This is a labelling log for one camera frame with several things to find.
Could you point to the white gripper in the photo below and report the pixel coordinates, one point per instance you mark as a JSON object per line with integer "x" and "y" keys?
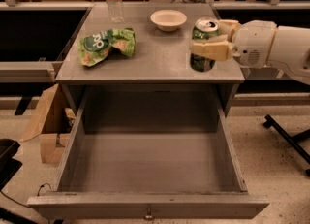
{"x": 254, "y": 43}

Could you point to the metal drawer knob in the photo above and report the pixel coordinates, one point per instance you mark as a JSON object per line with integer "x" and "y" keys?
{"x": 149, "y": 216}

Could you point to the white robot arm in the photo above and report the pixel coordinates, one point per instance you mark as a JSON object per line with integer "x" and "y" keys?
{"x": 289, "y": 52}

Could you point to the black chair base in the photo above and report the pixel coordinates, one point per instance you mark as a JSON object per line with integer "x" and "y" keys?
{"x": 294, "y": 140}

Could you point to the open grey top drawer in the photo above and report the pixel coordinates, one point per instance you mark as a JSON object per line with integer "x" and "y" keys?
{"x": 135, "y": 147}

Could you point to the green soda can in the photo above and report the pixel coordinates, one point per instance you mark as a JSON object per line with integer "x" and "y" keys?
{"x": 204, "y": 29}

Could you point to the green chip bag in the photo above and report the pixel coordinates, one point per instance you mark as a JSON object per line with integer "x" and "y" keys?
{"x": 97, "y": 47}

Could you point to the brown cardboard box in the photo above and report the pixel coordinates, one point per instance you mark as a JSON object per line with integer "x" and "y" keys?
{"x": 51, "y": 123}

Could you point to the white bowl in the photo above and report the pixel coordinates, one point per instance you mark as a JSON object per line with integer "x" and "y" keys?
{"x": 168, "y": 20}

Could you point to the grey cabinet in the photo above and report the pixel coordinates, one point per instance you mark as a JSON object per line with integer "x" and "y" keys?
{"x": 160, "y": 57}

